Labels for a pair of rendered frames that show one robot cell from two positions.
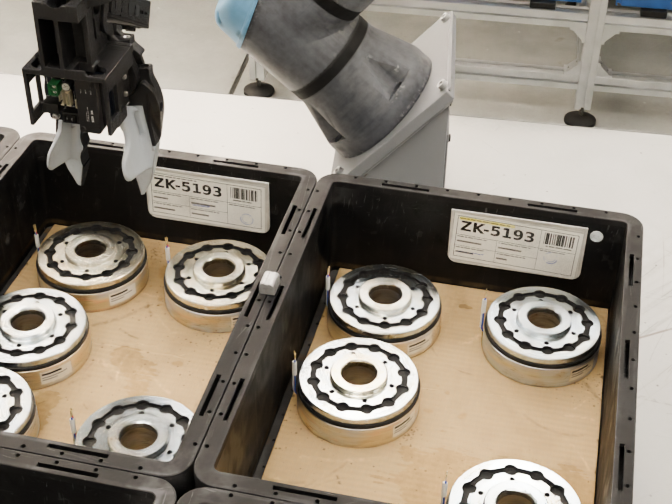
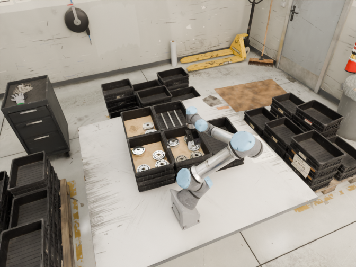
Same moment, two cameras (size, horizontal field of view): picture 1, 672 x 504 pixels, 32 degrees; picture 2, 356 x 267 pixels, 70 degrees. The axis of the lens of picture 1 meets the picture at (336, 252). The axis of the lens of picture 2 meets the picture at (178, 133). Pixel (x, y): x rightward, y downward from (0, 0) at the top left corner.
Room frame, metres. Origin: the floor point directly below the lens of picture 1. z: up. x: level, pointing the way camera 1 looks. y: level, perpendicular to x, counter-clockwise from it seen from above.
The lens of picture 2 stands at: (2.09, -0.54, 2.31)
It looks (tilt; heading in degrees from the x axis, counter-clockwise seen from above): 41 degrees down; 153
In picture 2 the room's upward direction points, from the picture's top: 3 degrees counter-clockwise
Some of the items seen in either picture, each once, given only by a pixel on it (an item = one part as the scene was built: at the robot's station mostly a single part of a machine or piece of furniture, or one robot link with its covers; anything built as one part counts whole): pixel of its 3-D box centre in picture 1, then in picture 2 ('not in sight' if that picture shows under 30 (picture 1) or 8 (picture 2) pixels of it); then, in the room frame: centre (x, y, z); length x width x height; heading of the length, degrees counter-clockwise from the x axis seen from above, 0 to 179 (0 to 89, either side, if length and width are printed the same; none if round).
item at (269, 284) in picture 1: (269, 282); not in sight; (0.76, 0.05, 0.94); 0.02 x 0.01 x 0.01; 168
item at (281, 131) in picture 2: not in sight; (283, 141); (0.77, 1.48, 0.31); 0.40 x 0.30 x 0.34; 172
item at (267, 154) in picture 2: not in sight; (255, 148); (0.96, 0.81, 0.70); 0.33 x 0.23 x 0.01; 172
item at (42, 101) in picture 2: not in sight; (41, 122); (-0.93, -0.85, 0.45); 0.60 x 0.45 x 0.90; 172
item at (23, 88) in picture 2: not in sight; (23, 87); (-1.06, -0.88, 0.88); 0.29 x 0.22 x 0.03; 172
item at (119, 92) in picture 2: not in sight; (119, 100); (-0.99, 0.16, 0.37); 0.40 x 0.30 x 0.45; 82
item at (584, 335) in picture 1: (543, 324); (143, 169); (0.81, -0.19, 0.86); 0.10 x 0.10 x 0.01
